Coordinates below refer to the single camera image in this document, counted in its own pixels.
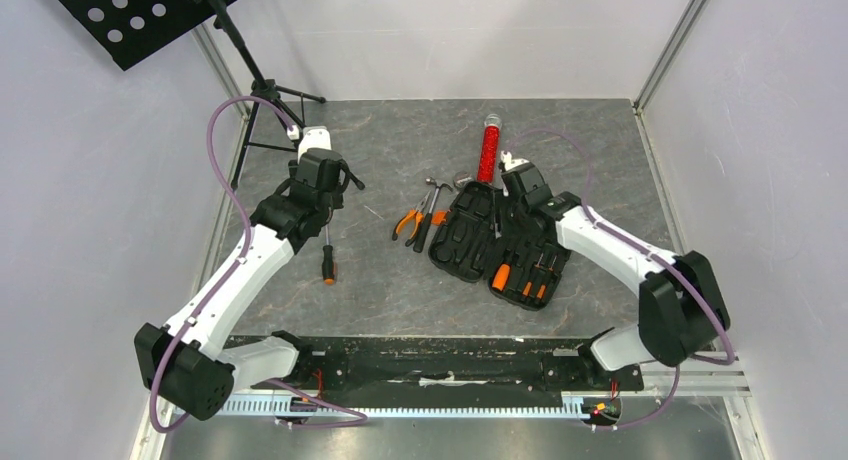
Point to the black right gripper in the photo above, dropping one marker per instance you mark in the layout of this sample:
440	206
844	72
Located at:
510	181

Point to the large orange handle screwdriver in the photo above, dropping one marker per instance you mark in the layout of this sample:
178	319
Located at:
512	258

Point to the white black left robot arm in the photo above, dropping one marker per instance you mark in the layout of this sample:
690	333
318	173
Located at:
186	361

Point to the small orange black screwdriver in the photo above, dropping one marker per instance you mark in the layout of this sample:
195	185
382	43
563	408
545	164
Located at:
328	262

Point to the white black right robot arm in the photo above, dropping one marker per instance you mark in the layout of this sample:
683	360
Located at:
680	305

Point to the orange handle pliers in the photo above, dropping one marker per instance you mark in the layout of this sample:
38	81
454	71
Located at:
416	217

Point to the steel claw hammer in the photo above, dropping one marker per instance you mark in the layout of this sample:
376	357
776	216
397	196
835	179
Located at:
424	224

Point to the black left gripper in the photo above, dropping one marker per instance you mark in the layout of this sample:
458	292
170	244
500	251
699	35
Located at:
338	199

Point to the black plastic tool case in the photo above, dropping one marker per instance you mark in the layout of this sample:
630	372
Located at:
470	242

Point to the thin orange black screwdriver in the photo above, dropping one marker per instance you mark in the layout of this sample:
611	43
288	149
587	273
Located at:
535	273

